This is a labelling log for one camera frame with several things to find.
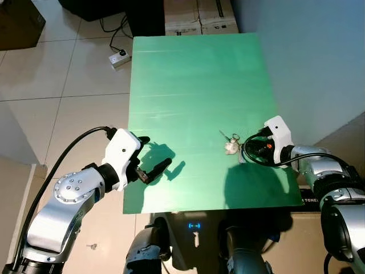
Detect printed box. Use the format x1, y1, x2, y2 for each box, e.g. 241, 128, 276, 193
299, 191, 323, 213

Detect robot right leg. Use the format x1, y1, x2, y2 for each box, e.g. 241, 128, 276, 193
224, 224, 275, 274

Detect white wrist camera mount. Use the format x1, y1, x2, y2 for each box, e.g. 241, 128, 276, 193
264, 116, 295, 165
104, 128, 142, 184

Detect white power strip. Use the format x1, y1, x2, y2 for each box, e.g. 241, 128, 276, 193
109, 50, 132, 70

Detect robot left leg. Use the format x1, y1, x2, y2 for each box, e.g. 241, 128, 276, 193
124, 219, 172, 274

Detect black furniture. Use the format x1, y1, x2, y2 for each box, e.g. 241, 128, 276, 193
57, 0, 167, 38

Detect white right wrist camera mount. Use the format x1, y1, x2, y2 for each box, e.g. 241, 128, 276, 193
264, 116, 295, 165

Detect robot waist with blue light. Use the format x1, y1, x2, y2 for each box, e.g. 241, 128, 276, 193
169, 211, 230, 272

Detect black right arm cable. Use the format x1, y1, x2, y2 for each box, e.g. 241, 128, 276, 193
241, 136, 350, 170

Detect black floor cable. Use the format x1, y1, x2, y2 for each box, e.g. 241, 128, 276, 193
99, 13, 135, 55

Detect green table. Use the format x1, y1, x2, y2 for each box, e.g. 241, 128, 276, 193
122, 33, 303, 215

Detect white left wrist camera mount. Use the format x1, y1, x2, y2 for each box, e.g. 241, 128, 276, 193
104, 128, 142, 184

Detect bunch of keys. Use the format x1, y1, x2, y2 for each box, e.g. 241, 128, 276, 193
219, 130, 244, 156

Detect brown cardboard box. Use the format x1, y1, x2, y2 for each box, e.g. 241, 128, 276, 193
164, 0, 240, 37

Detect dark brown cabinet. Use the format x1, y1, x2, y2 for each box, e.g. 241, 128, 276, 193
0, 0, 47, 51

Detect robot leg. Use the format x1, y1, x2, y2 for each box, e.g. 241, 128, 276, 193
124, 219, 172, 274
224, 224, 275, 274

